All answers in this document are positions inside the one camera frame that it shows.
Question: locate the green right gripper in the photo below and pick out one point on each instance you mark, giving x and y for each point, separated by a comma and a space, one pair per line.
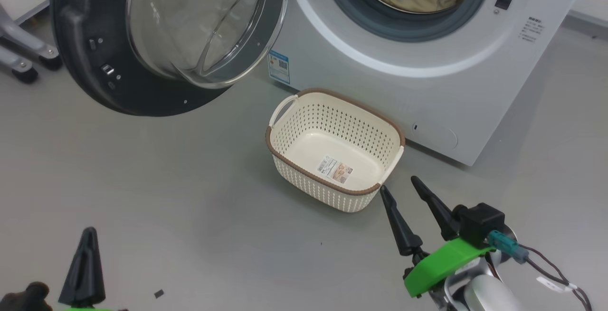
441, 263

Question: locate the blue energy label sticker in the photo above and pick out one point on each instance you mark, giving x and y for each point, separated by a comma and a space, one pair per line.
279, 66

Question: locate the black round glass washer door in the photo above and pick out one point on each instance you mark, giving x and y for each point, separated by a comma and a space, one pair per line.
76, 40

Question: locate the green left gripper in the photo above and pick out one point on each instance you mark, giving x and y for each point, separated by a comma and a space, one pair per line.
88, 309

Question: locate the small black floor scrap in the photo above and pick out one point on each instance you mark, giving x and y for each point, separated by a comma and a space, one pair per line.
158, 294

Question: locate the basket product label sticker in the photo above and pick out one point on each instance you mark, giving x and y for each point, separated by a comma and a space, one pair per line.
335, 169

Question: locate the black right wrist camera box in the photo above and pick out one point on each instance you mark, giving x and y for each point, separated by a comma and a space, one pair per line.
479, 223

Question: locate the grey metal caster leg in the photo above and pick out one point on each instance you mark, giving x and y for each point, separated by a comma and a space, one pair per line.
24, 74
19, 35

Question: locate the white front-load washing machine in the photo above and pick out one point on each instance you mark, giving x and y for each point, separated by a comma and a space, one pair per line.
475, 97

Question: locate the cream perforated basket brown rim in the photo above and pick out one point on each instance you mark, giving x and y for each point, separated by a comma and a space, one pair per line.
332, 126

